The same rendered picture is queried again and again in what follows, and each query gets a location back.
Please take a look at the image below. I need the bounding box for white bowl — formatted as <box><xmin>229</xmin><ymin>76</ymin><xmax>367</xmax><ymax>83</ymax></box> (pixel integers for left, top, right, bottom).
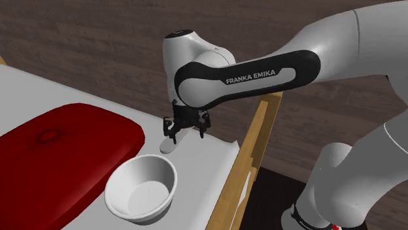
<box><xmin>103</xmin><ymin>154</ymin><xmax>179</xmax><ymax>224</ymax></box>

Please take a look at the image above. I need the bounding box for red cushion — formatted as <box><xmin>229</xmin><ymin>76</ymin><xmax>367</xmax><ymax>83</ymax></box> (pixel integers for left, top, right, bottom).
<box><xmin>0</xmin><ymin>102</ymin><xmax>146</xmax><ymax>230</ymax></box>

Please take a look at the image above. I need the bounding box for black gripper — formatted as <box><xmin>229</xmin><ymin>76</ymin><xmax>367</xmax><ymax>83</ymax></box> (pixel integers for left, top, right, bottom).
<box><xmin>163</xmin><ymin>99</ymin><xmax>212</xmax><ymax>145</ymax></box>

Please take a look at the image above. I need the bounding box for wooden bed with white sheet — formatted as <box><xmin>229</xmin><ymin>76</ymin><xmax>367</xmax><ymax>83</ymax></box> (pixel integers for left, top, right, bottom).
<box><xmin>0</xmin><ymin>54</ymin><xmax>284</xmax><ymax>230</ymax></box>

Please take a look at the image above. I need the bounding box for white flat oblong object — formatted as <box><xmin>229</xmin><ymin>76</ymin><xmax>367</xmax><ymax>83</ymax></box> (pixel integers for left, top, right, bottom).
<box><xmin>159</xmin><ymin>127</ymin><xmax>191</xmax><ymax>156</ymax></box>

